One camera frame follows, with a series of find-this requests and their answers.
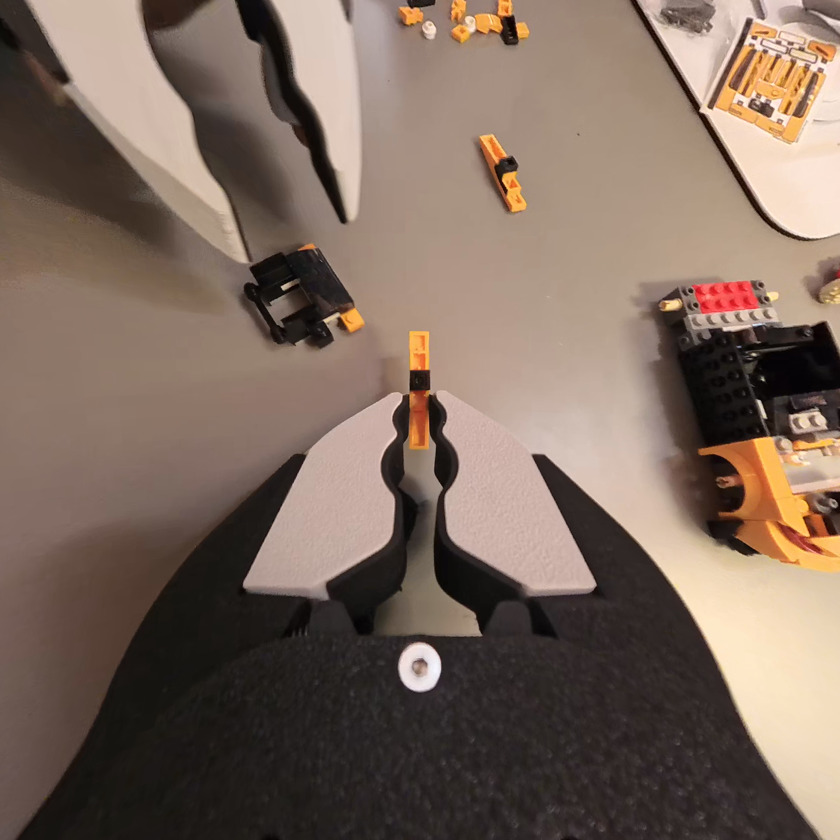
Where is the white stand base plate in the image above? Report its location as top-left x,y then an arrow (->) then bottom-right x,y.
633,0 -> 840,241

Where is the clear bag of screws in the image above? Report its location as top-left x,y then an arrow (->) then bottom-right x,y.
659,0 -> 717,35

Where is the orange black sticker sheet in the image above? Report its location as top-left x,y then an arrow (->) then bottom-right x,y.
705,17 -> 838,144

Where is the pile of small lego pieces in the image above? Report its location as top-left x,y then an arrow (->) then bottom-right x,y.
398,0 -> 531,46

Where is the black lego frame assembly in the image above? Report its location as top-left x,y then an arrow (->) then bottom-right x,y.
242,243 -> 366,349

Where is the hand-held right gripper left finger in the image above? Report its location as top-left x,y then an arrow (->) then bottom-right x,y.
243,392 -> 419,634

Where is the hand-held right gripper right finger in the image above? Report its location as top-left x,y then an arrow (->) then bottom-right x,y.
428,390 -> 598,634

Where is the orange lego wedge black clip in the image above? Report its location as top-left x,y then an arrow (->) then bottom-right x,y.
407,331 -> 431,451
478,134 -> 529,214

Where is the black orange lego car chassis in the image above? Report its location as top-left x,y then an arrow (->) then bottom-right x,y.
658,280 -> 840,576

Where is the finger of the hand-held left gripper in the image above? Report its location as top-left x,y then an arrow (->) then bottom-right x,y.
235,0 -> 364,225
20,0 -> 253,263

